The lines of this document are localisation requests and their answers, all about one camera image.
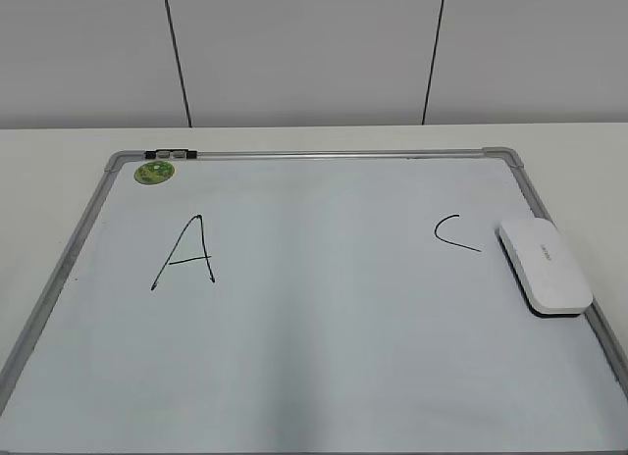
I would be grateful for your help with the round green sticker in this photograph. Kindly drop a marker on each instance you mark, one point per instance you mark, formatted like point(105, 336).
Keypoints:
point(154, 172)

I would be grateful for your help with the white board with grey frame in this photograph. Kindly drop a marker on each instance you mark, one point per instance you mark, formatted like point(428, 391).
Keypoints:
point(306, 303)

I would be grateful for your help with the metal hanging clip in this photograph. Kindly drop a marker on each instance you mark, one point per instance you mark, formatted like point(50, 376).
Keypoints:
point(170, 154)

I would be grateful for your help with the white board eraser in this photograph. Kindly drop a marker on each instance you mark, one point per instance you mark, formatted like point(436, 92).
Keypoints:
point(553, 283)

